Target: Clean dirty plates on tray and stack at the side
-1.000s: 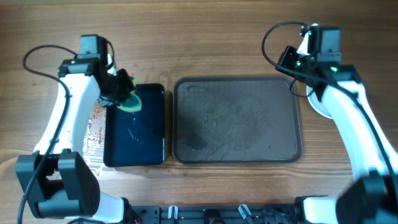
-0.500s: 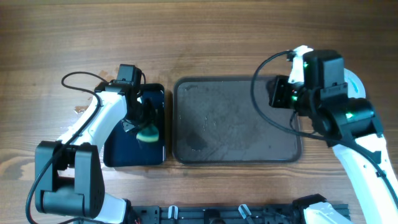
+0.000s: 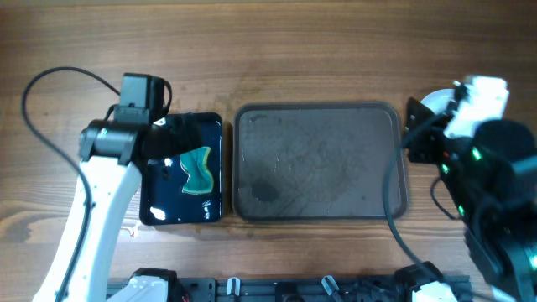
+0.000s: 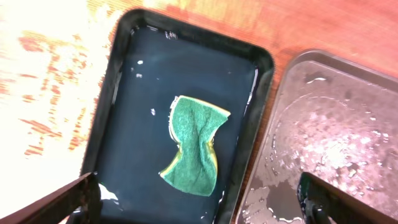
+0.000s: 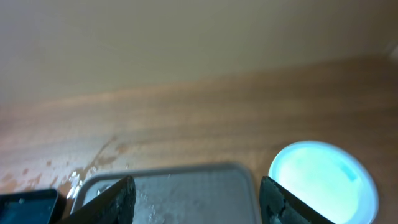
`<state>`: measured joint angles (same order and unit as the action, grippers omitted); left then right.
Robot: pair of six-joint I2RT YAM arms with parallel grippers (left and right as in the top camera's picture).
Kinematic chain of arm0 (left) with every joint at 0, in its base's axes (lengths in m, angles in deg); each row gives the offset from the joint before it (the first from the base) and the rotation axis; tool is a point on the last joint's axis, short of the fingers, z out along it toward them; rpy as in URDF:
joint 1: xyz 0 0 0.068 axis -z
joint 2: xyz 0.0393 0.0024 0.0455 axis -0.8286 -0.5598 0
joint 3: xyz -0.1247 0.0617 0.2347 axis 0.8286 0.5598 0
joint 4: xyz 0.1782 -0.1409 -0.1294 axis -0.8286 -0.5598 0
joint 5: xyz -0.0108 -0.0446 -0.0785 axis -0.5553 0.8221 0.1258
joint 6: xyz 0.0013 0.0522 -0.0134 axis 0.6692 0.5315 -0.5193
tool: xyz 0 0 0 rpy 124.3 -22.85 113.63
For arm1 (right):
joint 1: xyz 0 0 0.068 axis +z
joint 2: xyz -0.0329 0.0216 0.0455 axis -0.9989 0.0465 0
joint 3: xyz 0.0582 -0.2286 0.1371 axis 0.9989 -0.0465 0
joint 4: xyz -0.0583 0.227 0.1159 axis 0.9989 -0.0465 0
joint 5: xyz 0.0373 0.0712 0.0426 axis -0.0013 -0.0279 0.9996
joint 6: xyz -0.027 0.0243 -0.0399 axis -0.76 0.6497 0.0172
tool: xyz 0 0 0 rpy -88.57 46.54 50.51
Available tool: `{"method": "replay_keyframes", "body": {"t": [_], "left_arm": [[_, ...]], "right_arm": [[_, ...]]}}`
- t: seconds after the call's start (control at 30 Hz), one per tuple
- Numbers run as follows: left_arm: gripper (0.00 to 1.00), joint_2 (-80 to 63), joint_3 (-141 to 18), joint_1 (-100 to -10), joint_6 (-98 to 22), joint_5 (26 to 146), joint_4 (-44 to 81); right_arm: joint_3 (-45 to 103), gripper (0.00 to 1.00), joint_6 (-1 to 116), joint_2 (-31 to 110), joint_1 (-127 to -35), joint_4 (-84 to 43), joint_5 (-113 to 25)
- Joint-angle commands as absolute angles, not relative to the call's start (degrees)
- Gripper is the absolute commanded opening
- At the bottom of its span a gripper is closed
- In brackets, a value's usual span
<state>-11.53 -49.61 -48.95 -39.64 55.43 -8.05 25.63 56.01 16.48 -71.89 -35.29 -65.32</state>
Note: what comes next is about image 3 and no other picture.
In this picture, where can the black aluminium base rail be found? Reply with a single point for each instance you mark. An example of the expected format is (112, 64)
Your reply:
(376, 288)

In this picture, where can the white plate blue stain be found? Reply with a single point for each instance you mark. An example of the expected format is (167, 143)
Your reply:
(440, 101)

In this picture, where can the green yellow sponge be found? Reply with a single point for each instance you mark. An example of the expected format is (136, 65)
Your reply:
(199, 178)

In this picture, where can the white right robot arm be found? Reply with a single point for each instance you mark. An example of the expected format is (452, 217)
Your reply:
(488, 165)

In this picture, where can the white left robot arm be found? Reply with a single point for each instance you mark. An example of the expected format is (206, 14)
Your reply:
(113, 158)

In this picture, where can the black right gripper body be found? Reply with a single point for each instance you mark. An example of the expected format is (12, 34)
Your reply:
(428, 146)

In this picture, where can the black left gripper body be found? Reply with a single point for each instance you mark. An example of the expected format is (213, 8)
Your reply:
(174, 137)

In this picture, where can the dark brown serving tray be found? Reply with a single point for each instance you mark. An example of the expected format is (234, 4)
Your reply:
(316, 161)

